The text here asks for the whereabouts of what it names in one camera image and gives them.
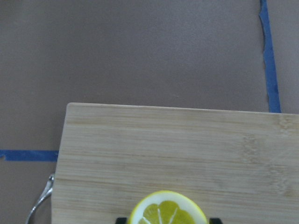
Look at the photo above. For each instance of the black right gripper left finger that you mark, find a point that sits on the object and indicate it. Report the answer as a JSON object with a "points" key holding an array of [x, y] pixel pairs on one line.
{"points": [[121, 220]]}

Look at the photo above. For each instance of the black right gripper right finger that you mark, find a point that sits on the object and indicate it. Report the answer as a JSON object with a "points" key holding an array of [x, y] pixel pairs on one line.
{"points": [[214, 220]]}

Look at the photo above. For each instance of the yellow lemon slice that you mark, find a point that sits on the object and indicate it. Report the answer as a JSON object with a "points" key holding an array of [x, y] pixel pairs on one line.
{"points": [[167, 207]]}

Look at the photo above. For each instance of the bamboo cutting board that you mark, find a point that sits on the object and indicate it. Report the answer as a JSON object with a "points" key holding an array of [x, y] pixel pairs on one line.
{"points": [[242, 167]]}

